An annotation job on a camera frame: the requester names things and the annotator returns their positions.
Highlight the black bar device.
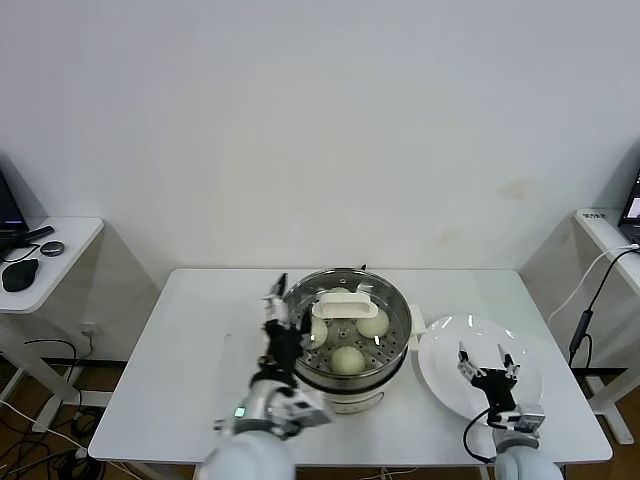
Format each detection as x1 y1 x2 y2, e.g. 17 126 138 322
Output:
22 225 55 246

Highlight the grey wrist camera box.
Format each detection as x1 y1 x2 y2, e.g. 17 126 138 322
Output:
517 403 545 434
269 388 335 429

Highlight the thin black mouse cable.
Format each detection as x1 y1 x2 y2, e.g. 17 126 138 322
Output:
0 242 41 264

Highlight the black laptop purple screen glow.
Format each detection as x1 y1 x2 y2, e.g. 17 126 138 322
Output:
0 164 29 251

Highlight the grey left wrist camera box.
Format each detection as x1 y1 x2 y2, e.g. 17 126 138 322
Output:
269 388 335 429

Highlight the white side desk with mouse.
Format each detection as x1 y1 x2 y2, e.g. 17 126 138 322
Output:
0 215 106 434

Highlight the white floor cable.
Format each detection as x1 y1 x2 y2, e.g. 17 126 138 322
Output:
0 397 56 426

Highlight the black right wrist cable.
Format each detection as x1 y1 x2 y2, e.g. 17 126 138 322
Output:
462 407 497 462

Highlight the glass lid with cream handle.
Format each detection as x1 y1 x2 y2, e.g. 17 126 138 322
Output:
285 272 409 374

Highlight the stainless steel steamer basket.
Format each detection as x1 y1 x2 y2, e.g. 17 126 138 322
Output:
278 268 427 389

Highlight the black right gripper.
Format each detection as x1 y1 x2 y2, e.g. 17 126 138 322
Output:
457 341 521 411

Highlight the black laptop with bright window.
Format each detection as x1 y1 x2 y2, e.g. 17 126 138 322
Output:
618 169 640 229

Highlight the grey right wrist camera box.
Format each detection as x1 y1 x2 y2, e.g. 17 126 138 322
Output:
517 403 545 434

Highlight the black computer mouse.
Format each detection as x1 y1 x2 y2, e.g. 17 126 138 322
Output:
1 258 41 292

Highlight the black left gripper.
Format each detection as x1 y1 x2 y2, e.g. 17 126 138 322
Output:
259 272 316 386

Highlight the black floor cable loop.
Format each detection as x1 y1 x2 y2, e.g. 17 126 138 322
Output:
24 338 84 401

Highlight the cream electric cooker base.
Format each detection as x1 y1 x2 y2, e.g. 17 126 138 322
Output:
319 378 387 415

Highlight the white round plate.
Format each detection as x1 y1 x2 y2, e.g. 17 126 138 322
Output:
417 314 544 422

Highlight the white charging cable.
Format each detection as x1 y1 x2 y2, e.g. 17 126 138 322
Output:
547 243 636 326

